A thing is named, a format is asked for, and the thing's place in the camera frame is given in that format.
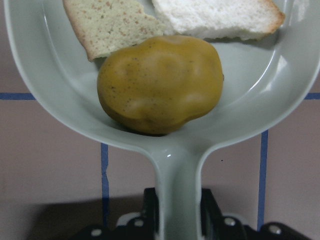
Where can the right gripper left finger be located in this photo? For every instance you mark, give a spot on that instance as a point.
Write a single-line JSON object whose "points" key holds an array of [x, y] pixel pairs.
{"points": [[150, 214]]}

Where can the toasted bread chunk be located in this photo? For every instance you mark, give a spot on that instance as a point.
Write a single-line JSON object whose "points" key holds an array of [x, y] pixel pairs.
{"points": [[105, 26]]}

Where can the yellow potato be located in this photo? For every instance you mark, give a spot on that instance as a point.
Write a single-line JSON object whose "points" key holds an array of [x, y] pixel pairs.
{"points": [[159, 85]]}

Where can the brown paper table cover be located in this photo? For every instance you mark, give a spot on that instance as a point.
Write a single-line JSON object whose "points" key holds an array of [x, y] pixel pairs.
{"points": [[54, 181]]}

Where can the white bread slice piece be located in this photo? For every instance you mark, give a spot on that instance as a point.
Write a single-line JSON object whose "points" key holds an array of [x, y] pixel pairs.
{"points": [[217, 19]]}

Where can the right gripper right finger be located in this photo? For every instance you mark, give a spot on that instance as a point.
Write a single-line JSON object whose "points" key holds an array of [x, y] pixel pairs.
{"points": [[211, 217]]}

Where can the pale green dustpan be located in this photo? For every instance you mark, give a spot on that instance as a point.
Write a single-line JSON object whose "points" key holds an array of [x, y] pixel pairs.
{"points": [[263, 83]]}

